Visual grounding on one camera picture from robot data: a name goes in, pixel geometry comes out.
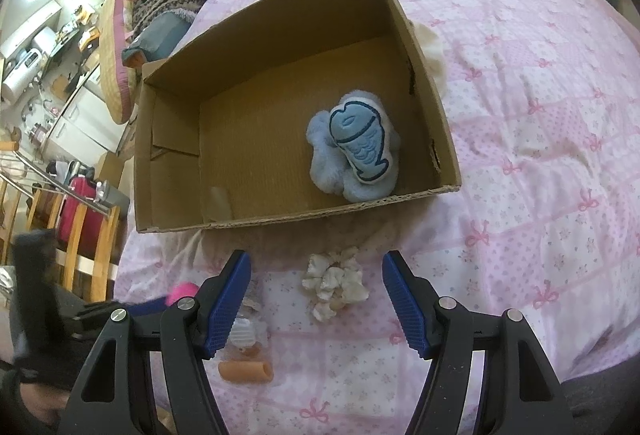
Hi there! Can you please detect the white kitchen appliance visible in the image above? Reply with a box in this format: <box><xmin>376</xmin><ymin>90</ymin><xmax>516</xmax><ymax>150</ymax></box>
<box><xmin>1</xmin><ymin>47</ymin><xmax>42</xmax><ymax>102</ymax></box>

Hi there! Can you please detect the yellow pillow with pink border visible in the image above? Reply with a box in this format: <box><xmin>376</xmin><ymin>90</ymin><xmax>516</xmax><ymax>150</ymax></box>
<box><xmin>97</xmin><ymin>0</ymin><xmax>147</xmax><ymax>126</ymax></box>

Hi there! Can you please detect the teal cushion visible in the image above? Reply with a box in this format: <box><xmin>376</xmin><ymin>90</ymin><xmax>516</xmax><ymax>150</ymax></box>
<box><xmin>122</xmin><ymin>11</ymin><xmax>194</xmax><ymax>66</ymax></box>

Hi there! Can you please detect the white scrunchie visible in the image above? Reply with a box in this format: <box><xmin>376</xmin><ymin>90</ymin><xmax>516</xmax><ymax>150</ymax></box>
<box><xmin>301</xmin><ymin>246</ymin><xmax>370</xmax><ymax>322</ymax></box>

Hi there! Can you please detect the wooden chair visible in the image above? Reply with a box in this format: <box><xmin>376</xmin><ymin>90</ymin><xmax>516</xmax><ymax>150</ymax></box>
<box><xmin>0</xmin><ymin>175</ymin><xmax>122</xmax><ymax>302</ymax></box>

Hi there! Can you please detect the brown cardboard box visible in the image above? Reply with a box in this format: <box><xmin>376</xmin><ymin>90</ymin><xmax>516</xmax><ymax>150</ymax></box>
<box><xmin>133</xmin><ymin>0</ymin><xmax>462</xmax><ymax>234</ymax></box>

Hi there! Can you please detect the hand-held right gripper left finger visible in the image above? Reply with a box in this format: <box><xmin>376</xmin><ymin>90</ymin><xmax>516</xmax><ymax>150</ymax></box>
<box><xmin>57</xmin><ymin>249</ymin><xmax>252</xmax><ymax>435</ymax></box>

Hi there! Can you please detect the pink fluffy ball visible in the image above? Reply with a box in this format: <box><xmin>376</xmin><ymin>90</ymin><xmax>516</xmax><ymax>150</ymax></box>
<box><xmin>166</xmin><ymin>282</ymin><xmax>203</xmax><ymax>307</ymax></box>

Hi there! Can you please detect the blue fish plush toy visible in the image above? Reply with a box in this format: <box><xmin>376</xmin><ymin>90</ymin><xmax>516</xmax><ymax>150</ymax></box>
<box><xmin>306</xmin><ymin>89</ymin><xmax>404</xmax><ymax>204</ymax></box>

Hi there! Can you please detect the pink patchwork quilt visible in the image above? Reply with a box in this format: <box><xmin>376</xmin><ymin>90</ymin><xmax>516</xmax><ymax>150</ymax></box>
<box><xmin>112</xmin><ymin>0</ymin><xmax>640</xmax><ymax>435</ymax></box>

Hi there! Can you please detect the tan tube-shaped toy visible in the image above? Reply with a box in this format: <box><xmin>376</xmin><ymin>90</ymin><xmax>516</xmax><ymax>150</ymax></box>
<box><xmin>219</xmin><ymin>359</ymin><xmax>275</xmax><ymax>384</ymax></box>

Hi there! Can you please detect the dark cloth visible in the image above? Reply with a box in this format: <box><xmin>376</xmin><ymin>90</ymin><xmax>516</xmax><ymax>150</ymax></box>
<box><xmin>557</xmin><ymin>355</ymin><xmax>640</xmax><ymax>435</ymax></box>

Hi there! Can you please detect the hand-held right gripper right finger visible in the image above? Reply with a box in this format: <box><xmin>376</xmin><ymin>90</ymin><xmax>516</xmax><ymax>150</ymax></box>
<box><xmin>381</xmin><ymin>250</ymin><xmax>576</xmax><ymax>435</ymax></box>

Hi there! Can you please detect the metal clothes rack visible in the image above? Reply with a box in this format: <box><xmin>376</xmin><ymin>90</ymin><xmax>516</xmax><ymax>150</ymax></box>
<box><xmin>0</xmin><ymin>150</ymin><xmax>112</xmax><ymax>219</ymax></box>

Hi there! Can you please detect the red suitcase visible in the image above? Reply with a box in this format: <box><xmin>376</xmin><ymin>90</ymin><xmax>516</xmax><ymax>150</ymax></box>
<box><xmin>56</xmin><ymin>175</ymin><xmax>97</xmax><ymax>257</ymax></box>

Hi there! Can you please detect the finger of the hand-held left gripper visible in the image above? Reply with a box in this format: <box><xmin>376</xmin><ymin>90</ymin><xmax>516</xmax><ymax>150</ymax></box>
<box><xmin>129</xmin><ymin>296</ymin><xmax>170</xmax><ymax>319</ymax></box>

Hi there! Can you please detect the white cabinet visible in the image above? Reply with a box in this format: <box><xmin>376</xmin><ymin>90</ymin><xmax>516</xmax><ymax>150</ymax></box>
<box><xmin>49</xmin><ymin>65</ymin><xmax>132</xmax><ymax>156</ymax></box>

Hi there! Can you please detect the person's left forearm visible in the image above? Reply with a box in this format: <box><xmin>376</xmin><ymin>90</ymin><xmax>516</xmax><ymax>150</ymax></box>
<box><xmin>0</xmin><ymin>382</ymin><xmax>76</xmax><ymax>435</ymax></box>

